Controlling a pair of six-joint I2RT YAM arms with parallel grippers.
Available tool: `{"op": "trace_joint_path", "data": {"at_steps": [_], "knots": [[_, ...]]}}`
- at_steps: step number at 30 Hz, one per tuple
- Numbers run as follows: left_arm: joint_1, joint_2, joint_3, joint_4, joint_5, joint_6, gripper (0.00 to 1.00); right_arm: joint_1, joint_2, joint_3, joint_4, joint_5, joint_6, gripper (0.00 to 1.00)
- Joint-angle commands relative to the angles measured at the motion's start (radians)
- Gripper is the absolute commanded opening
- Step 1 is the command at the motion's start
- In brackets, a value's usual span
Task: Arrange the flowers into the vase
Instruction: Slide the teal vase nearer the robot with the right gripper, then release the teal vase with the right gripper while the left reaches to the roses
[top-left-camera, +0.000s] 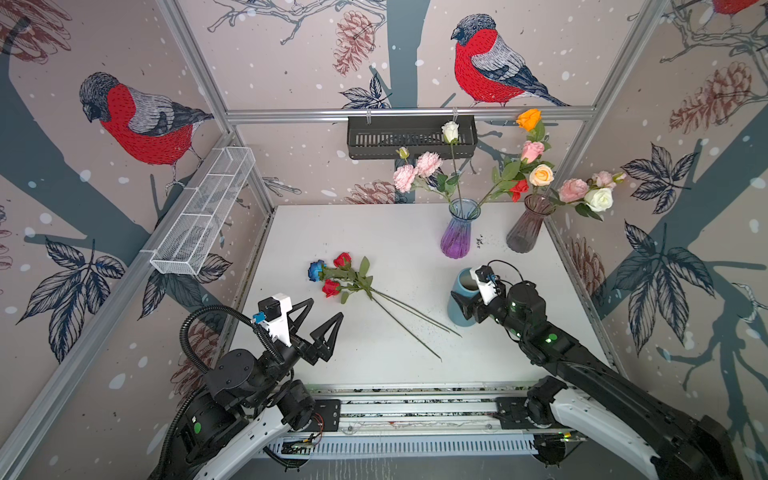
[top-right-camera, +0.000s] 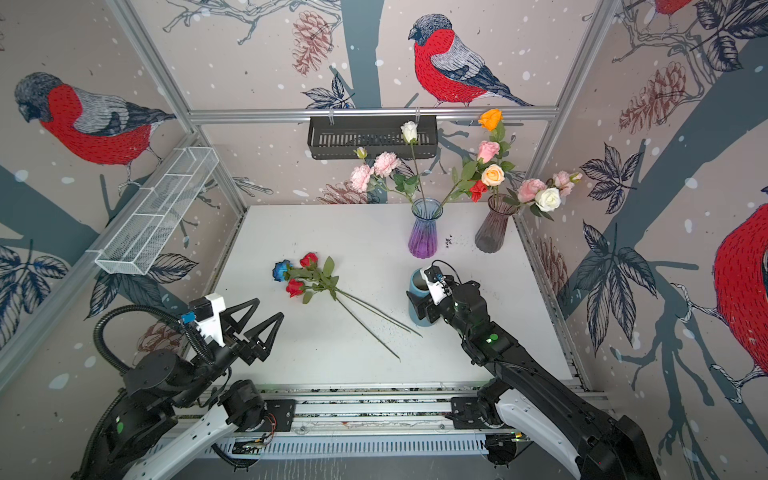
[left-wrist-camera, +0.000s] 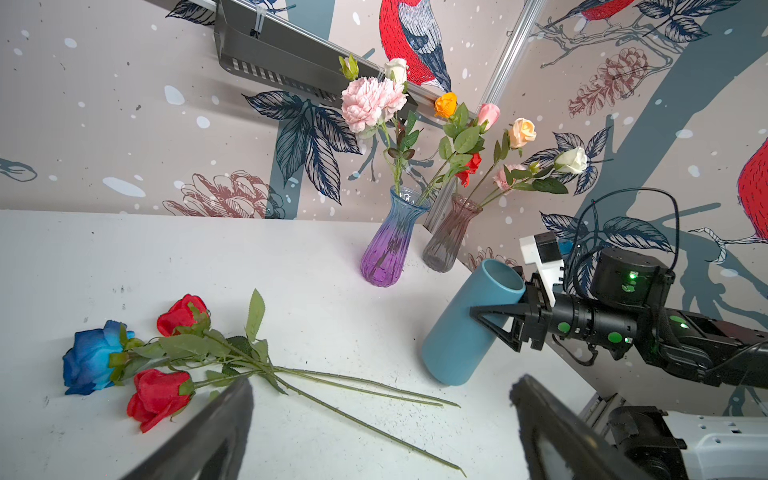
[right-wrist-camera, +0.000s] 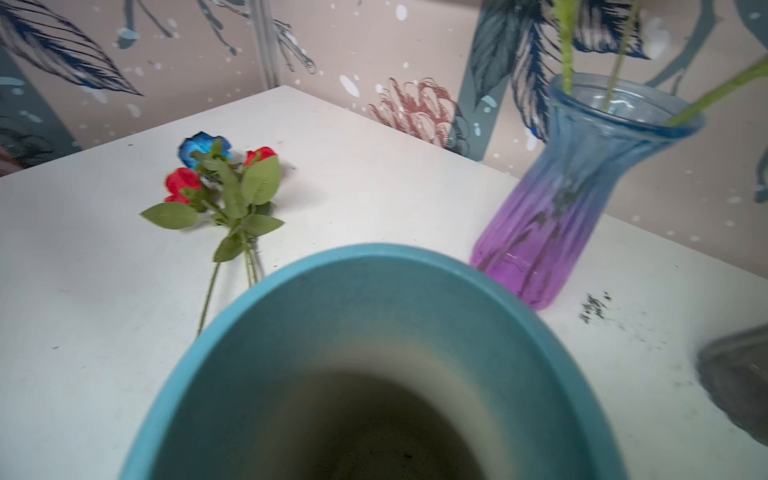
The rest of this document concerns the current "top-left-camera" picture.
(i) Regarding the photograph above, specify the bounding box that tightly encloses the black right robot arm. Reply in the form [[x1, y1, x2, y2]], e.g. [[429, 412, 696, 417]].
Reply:
[[452, 281, 742, 479]]

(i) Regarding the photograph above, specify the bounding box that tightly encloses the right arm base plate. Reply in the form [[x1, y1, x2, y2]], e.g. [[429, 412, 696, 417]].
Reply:
[[494, 396, 560, 430]]

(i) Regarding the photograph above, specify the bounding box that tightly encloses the pink carnation stem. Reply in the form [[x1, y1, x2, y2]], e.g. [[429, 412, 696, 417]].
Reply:
[[558, 171, 626, 204]]

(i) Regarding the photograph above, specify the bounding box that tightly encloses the small red rose stem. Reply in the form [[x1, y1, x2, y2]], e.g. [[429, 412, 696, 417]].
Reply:
[[331, 252, 459, 336]]

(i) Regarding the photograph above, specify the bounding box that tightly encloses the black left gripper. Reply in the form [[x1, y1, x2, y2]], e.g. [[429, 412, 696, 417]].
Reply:
[[245, 296, 341, 409]]

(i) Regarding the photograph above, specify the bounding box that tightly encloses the black corrugated cable hose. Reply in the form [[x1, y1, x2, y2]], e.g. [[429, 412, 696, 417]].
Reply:
[[152, 304, 283, 480]]

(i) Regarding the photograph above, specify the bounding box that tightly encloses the aluminium rail base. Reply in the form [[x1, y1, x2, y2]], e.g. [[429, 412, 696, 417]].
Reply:
[[170, 383, 670, 460]]

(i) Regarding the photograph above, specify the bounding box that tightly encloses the teal ceramic vase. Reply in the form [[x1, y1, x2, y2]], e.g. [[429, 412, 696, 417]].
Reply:
[[446, 267, 481, 328]]

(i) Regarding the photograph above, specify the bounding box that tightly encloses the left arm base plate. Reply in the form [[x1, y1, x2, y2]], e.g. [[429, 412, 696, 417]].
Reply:
[[305, 399, 341, 433]]

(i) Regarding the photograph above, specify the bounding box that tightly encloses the blue purple glass vase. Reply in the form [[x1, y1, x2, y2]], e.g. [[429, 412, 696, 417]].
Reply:
[[440, 198, 481, 259]]

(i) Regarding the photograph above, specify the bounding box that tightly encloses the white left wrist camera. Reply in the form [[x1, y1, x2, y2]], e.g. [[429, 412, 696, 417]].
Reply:
[[252, 293, 293, 347]]

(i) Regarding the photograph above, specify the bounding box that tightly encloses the black hanging wire basket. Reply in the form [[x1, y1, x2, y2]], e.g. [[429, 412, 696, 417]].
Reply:
[[347, 115, 478, 160]]

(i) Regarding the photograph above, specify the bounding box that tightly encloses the mauve glass vase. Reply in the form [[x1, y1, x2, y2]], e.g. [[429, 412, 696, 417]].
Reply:
[[506, 194, 555, 254]]

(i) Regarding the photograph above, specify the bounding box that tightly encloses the white wire mesh basket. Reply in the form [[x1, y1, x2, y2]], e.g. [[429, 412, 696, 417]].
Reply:
[[150, 146, 255, 276]]

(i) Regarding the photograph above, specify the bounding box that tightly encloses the blue rose stem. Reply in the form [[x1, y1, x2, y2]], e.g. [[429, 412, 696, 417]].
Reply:
[[308, 257, 373, 288]]

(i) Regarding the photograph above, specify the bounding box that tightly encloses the single pink rose stem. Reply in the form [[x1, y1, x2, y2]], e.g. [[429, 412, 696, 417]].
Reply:
[[491, 141, 554, 201]]

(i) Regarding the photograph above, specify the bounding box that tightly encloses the orange rose stem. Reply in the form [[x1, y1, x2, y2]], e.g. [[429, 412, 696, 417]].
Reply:
[[515, 108, 554, 196]]

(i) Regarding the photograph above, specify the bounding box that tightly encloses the white rose stem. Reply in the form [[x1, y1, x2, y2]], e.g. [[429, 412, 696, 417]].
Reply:
[[575, 187, 613, 221], [441, 120, 463, 201]]

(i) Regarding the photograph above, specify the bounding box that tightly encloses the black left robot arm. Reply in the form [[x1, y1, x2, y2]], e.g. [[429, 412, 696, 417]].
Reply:
[[150, 296, 344, 479]]

